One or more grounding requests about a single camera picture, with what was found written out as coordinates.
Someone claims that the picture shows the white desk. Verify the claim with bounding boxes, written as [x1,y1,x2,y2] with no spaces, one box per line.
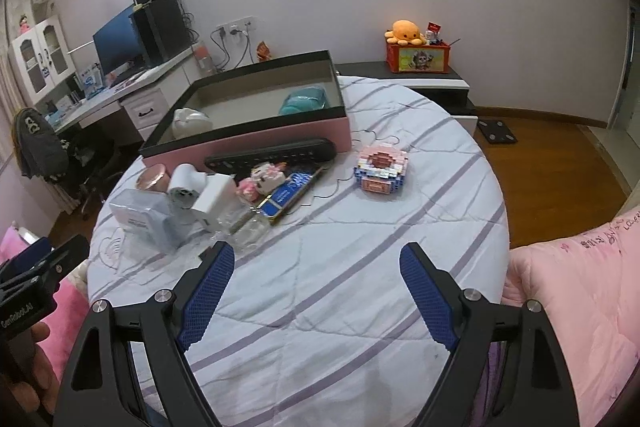
[47,42,211,148]

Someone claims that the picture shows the black computer tower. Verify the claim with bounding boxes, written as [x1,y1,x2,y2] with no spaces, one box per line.
[129,0,193,68]

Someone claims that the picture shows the white wall outlet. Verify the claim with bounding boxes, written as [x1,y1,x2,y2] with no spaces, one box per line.
[217,19,258,35]

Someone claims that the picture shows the clear bottle orange cap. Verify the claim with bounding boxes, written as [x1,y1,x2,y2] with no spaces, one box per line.
[194,42,217,76]

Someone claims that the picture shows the pink pillow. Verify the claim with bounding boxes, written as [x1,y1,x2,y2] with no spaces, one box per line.
[0,227,36,264]

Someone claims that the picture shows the black white low cabinet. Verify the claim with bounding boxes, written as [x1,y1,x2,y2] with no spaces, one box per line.
[334,59,478,130]

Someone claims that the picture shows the black office chair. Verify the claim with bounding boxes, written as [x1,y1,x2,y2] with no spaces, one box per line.
[12,107,126,220]

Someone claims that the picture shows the white charger adapter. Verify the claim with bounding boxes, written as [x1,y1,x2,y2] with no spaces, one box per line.
[192,173,237,228]

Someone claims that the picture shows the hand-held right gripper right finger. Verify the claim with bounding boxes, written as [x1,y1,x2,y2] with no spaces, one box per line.
[398,242,576,427]

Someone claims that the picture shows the teal headphone case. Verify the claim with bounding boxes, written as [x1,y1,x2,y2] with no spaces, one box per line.
[277,86,331,116]

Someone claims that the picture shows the orange octopus plush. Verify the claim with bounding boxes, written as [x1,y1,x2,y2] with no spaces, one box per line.
[384,20,428,45]

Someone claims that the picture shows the thin black cable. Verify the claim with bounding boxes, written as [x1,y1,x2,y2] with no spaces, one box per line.
[300,127,406,208]

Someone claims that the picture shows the white round device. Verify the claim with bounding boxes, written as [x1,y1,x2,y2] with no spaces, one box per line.
[172,107,215,138]

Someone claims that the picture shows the red printed storage box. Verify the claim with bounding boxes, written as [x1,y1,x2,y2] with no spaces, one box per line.
[385,39,451,74]

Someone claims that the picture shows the rose gold cylinder jar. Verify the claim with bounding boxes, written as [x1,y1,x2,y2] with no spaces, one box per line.
[137,163,173,192]

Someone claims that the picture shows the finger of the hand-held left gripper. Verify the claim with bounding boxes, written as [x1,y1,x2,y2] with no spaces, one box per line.
[10,237,54,276]
[25,234,91,288]

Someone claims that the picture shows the white mini hair dryer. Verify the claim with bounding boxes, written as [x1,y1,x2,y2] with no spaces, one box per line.
[167,163,208,212]

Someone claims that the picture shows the white glass door cabinet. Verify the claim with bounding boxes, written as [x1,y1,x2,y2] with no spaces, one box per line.
[10,16,76,105]

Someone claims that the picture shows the person's left hand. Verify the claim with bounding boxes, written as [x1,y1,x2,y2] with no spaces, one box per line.
[14,323,62,414]

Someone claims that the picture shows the pink blanket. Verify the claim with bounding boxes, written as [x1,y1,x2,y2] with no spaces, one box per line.
[502,204,640,427]

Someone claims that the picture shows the white curtain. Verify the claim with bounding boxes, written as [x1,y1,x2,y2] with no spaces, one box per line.
[0,0,33,108]

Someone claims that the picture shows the pink blue block donut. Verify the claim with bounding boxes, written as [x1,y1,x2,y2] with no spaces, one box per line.
[353,144,412,194]

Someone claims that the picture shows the pink storage box black rim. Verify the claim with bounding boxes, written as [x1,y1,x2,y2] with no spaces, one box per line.
[137,50,351,168]

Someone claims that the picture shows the blue white boxes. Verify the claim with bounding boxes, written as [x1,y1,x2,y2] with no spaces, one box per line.
[75,64,108,100]

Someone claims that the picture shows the black computer monitor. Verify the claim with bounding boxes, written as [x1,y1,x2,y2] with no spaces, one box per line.
[92,4,148,80]

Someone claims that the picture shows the grey jacket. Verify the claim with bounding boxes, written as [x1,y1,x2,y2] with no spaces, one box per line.
[12,107,71,182]

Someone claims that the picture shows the pink white block figure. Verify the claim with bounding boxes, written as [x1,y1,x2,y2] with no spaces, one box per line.
[236,161,290,202]

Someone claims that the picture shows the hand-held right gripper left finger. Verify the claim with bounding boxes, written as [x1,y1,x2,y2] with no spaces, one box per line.
[52,241,236,427]

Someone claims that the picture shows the black bathroom scale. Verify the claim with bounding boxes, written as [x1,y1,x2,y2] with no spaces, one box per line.
[475,118,520,145]

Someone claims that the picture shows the blue gold perfume box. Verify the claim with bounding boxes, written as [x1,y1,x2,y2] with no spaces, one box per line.
[257,167,326,225]

